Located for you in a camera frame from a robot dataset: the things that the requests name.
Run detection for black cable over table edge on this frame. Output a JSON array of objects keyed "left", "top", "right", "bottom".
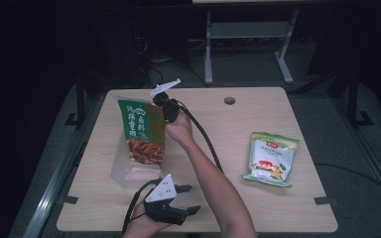
[{"left": 313, "top": 162, "right": 381, "bottom": 201}]

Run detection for person's right hand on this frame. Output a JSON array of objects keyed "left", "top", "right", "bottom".
[{"left": 164, "top": 112, "right": 195, "bottom": 149}]

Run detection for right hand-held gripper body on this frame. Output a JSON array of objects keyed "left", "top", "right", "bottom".
[{"left": 149, "top": 77, "right": 183, "bottom": 124}]

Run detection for green and red seasoning packet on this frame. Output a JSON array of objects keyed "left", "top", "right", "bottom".
[{"left": 116, "top": 95, "right": 168, "bottom": 167}]

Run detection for grey metal rail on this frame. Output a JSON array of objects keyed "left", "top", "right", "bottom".
[
  {"left": 21, "top": 90, "right": 108, "bottom": 238},
  {"left": 330, "top": 95, "right": 381, "bottom": 214}
]

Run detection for white metal frame stand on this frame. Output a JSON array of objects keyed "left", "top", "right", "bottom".
[{"left": 203, "top": 8, "right": 301, "bottom": 85}]

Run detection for clear plastic container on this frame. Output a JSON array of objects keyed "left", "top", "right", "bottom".
[{"left": 108, "top": 97, "right": 167, "bottom": 190}]

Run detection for black floor cables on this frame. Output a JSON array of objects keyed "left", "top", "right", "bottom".
[{"left": 135, "top": 34, "right": 210, "bottom": 89}]

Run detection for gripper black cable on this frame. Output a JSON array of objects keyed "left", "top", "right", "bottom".
[
  {"left": 121, "top": 178, "right": 164, "bottom": 236},
  {"left": 178, "top": 102, "right": 225, "bottom": 175}
]

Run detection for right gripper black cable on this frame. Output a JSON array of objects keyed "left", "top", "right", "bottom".
[{"left": 178, "top": 102, "right": 225, "bottom": 175}]

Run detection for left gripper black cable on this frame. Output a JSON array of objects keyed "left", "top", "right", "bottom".
[{"left": 121, "top": 178, "right": 164, "bottom": 236}]

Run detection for white and green food packet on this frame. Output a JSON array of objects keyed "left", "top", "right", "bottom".
[{"left": 240, "top": 131, "right": 301, "bottom": 188}]

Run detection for person's left hand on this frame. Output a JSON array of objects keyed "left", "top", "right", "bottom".
[{"left": 124, "top": 199, "right": 173, "bottom": 238}]

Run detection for black metal stand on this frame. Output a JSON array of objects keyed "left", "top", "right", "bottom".
[
  {"left": 63, "top": 72, "right": 87, "bottom": 130},
  {"left": 346, "top": 67, "right": 375, "bottom": 129}
]

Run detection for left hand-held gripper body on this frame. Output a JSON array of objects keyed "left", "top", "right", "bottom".
[{"left": 143, "top": 173, "right": 191, "bottom": 227}]

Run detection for dark tape piece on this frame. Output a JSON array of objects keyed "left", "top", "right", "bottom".
[
  {"left": 313, "top": 195, "right": 334, "bottom": 206},
  {"left": 62, "top": 194, "right": 79, "bottom": 205}
]

